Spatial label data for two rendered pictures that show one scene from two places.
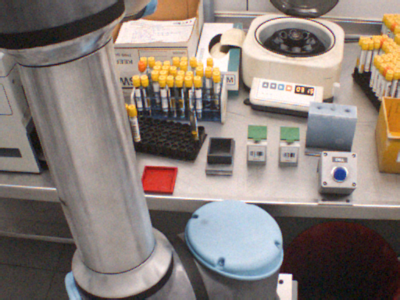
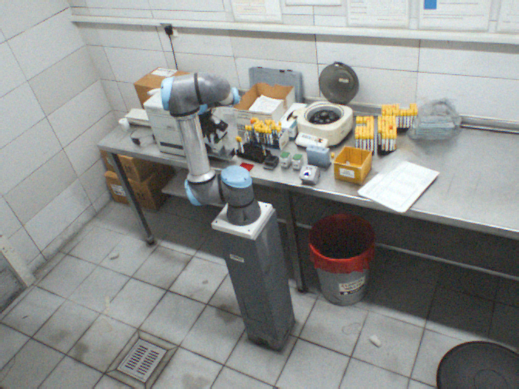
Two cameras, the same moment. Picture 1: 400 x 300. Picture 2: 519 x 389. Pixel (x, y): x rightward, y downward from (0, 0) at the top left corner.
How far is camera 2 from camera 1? 1.40 m
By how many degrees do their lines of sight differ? 19
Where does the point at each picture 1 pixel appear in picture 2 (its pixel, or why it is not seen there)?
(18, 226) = not seen: hidden behind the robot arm
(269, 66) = (304, 127)
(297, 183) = (296, 177)
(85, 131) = (188, 136)
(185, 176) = (256, 168)
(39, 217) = not seen: hidden behind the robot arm
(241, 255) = (232, 178)
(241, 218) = (238, 170)
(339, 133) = (320, 159)
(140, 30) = (263, 103)
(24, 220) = not seen: hidden behind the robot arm
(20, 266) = (198, 221)
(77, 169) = (187, 144)
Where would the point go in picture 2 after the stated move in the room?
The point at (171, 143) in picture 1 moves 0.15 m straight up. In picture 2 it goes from (255, 155) to (249, 130)
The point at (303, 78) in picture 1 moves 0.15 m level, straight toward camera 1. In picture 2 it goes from (319, 134) to (304, 151)
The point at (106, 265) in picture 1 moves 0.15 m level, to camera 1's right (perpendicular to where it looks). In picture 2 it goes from (193, 172) to (228, 175)
